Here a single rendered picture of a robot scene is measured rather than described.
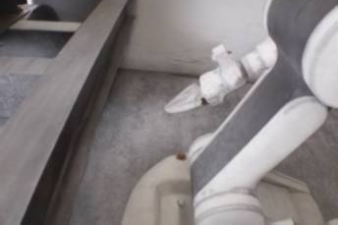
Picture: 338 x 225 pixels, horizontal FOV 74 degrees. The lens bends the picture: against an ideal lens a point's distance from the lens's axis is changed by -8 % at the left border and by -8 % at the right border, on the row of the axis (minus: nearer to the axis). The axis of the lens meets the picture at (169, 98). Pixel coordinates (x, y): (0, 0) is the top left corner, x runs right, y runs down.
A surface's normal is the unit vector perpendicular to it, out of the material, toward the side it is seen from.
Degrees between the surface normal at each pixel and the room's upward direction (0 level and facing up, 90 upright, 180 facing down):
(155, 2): 90
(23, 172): 0
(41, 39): 90
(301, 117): 89
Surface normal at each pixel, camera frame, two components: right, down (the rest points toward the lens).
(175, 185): 0.04, 0.38
